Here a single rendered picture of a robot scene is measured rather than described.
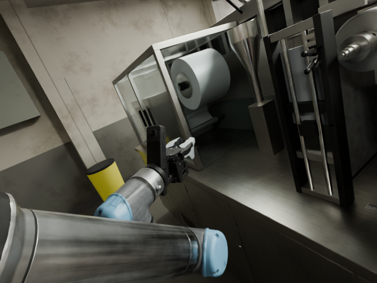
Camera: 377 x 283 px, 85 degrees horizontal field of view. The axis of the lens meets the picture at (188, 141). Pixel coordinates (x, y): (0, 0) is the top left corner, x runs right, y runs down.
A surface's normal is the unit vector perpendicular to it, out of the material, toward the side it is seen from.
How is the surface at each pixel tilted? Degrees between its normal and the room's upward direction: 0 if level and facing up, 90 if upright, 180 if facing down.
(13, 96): 90
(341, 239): 0
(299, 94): 90
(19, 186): 90
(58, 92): 90
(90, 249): 78
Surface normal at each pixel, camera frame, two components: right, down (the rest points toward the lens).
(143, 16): 0.58, 0.05
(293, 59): -0.81, 0.43
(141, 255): 0.85, -0.22
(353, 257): -0.33, -0.90
